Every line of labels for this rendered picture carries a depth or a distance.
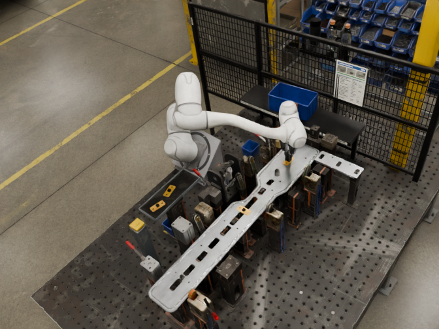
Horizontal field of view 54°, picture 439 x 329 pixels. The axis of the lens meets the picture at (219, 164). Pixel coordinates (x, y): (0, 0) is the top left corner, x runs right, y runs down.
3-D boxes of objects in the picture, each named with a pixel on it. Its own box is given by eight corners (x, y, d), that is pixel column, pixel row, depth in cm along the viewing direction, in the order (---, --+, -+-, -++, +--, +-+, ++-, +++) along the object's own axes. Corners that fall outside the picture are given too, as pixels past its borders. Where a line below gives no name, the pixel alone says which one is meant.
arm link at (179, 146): (181, 164, 305) (160, 161, 287) (179, 139, 308) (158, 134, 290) (198, 160, 297) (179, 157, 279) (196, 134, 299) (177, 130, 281)
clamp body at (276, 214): (280, 257, 258) (279, 222, 233) (263, 247, 264) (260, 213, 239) (289, 246, 262) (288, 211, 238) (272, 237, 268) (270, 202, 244)
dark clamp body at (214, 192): (223, 239, 272) (215, 201, 244) (207, 229, 278) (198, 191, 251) (233, 228, 277) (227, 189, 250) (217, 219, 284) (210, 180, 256)
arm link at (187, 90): (166, 138, 302) (164, 108, 306) (189, 137, 305) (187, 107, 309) (176, 105, 228) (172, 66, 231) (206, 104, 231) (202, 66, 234)
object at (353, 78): (363, 108, 275) (369, 67, 254) (331, 97, 287) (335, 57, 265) (364, 107, 276) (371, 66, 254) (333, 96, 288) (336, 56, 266)
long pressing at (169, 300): (175, 318, 208) (174, 317, 207) (144, 293, 219) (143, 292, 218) (321, 151, 275) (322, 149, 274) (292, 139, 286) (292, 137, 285)
